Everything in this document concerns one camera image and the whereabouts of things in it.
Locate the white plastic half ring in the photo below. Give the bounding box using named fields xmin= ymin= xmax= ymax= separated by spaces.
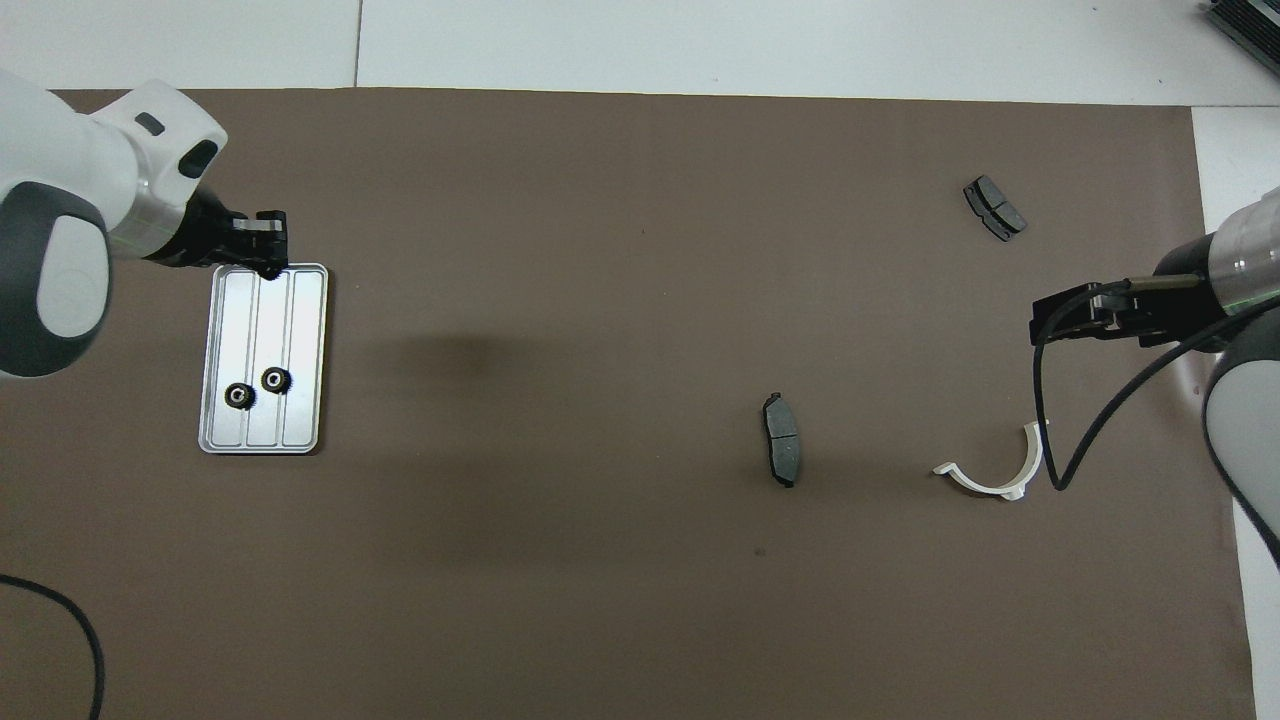
xmin=933 ymin=421 xmax=1051 ymax=501

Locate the long dark grey brake pad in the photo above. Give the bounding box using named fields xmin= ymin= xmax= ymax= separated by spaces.
xmin=763 ymin=392 xmax=804 ymax=489

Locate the short dark grey brake pad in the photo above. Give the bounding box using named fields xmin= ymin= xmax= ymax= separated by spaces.
xmin=963 ymin=175 xmax=1028 ymax=243

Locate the silver metal tray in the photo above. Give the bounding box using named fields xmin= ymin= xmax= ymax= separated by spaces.
xmin=198 ymin=263 xmax=330 ymax=456

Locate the grey ribbed device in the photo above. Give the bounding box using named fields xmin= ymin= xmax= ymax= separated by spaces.
xmin=1203 ymin=0 xmax=1280 ymax=76

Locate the brown table mat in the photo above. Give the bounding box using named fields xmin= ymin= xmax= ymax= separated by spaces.
xmin=0 ymin=88 xmax=1256 ymax=720

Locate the black loose cable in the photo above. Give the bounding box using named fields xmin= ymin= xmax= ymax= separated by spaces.
xmin=0 ymin=573 xmax=106 ymax=720

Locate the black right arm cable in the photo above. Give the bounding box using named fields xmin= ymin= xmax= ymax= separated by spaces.
xmin=1030 ymin=282 xmax=1280 ymax=493

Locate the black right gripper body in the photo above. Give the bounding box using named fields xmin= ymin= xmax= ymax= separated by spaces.
xmin=1095 ymin=235 xmax=1226 ymax=349

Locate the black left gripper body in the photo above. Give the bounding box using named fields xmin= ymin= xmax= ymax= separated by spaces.
xmin=150 ymin=190 xmax=241 ymax=269

